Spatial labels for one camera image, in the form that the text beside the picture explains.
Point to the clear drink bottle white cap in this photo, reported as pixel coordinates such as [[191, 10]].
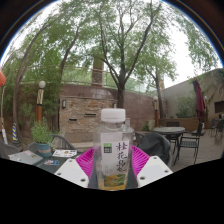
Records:
[[113, 150]]

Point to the black backpack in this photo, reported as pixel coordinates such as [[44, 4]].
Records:
[[155, 146]]

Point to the blue yellow striped cone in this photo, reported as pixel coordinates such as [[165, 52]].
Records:
[[14, 133]]

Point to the leaning trunk tree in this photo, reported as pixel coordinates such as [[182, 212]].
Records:
[[16, 100]]

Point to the grey laptop with stickers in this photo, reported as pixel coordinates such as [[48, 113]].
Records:
[[25, 157]]

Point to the closed maroon patio umbrella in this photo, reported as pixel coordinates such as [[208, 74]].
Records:
[[199, 100]]

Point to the green plant in blue pot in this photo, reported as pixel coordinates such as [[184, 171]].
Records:
[[41, 133]]

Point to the forked trunk tree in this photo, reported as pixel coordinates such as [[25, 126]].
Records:
[[120, 93]]

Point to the round dark patio table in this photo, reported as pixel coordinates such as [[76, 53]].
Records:
[[168, 130]]

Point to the black metal patio chair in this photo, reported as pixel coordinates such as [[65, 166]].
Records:
[[189, 143]]

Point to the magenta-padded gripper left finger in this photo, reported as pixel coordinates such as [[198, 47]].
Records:
[[71, 171]]

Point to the white booklet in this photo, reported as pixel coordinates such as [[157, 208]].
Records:
[[65, 153]]

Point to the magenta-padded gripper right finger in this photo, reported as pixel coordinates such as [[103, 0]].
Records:
[[153, 170]]

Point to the wooden lamp post globe light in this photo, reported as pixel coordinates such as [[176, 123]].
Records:
[[156, 111], [39, 100]]

